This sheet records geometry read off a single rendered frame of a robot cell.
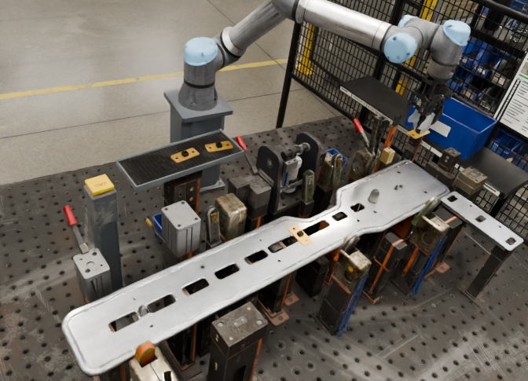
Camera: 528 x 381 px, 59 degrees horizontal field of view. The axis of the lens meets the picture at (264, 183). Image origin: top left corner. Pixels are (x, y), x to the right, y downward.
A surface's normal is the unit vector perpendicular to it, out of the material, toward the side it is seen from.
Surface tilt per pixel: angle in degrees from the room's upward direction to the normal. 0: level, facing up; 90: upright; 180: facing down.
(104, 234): 90
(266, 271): 0
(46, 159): 0
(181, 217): 0
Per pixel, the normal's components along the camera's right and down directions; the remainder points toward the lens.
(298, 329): 0.14, -0.76
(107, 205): 0.60, 0.57
